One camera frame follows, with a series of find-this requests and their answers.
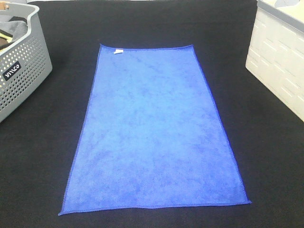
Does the blue microfiber towel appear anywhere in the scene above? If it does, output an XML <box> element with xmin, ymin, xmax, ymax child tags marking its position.
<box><xmin>60</xmin><ymin>45</ymin><xmax>250</xmax><ymax>215</ymax></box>

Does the white plastic storage crate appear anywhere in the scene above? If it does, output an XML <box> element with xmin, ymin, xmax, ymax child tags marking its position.
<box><xmin>246</xmin><ymin>0</ymin><xmax>304</xmax><ymax>119</ymax></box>

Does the grey perforated plastic basket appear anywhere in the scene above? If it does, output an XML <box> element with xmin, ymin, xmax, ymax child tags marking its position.
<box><xmin>0</xmin><ymin>1</ymin><xmax>52</xmax><ymax>120</ymax></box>

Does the grey cloth in basket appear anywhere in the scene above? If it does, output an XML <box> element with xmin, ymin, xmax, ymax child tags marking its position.
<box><xmin>0</xmin><ymin>16</ymin><xmax>28</xmax><ymax>42</ymax></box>

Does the yellow black cloth in basket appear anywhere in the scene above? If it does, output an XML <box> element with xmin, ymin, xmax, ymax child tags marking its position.
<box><xmin>0</xmin><ymin>30</ymin><xmax>13</xmax><ymax>45</ymax></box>

